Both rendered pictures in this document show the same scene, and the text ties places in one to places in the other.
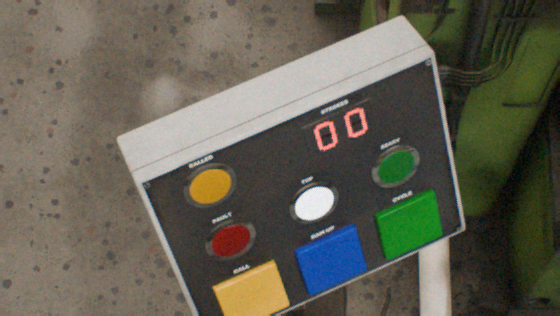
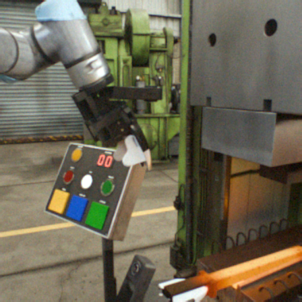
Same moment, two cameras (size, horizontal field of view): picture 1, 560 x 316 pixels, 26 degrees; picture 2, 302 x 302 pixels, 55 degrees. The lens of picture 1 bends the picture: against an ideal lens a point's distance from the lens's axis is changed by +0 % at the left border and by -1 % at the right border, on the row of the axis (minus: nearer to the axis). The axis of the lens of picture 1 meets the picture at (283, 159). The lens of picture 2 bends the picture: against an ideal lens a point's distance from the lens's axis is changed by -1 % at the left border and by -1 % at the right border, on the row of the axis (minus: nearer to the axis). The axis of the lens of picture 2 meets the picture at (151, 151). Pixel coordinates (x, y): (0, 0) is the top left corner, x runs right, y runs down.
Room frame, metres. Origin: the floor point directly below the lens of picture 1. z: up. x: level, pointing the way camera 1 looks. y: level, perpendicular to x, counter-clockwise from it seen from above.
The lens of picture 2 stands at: (0.07, -0.98, 1.40)
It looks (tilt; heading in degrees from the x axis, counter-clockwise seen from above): 12 degrees down; 59
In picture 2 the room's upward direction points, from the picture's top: straight up
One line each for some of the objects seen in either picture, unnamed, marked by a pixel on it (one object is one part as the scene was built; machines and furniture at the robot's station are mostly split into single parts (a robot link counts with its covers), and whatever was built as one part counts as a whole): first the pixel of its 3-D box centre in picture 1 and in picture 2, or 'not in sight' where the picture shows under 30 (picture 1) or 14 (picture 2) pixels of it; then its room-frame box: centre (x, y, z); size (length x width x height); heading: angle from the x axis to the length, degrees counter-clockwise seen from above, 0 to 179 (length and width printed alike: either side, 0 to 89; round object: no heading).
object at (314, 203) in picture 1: (314, 202); (86, 181); (0.38, -0.03, 1.09); 0.05 x 0.03 x 0.04; 87
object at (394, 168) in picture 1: (395, 166); (107, 187); (0.42, -0.12, 1.09); 0.05 x 0.03 x 0.04; 87
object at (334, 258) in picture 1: (330, 258); (77, 207); (0.34, -0.05, 1.01); 0.07 x 0.05 x 0.07; 112
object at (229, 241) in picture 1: (230, 239); (69, 176); (0.34, 0.06, 1.09); 0.05 x 0.03 x 0.04; 87
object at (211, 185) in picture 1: (210, 185); (77, 154); (0.38, 0.08, 1.16); 0.05 x 0.03 x 0.04; 87
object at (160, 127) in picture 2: not in sight; (137, 87); (2.91, 4.21, 1.45); 2.18 x 1.23 x 2.89; 170
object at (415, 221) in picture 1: (407, 222); (98, 216); (0.38, -0.14, 1.01); 0.07 x 0.05 x 0.07; 112
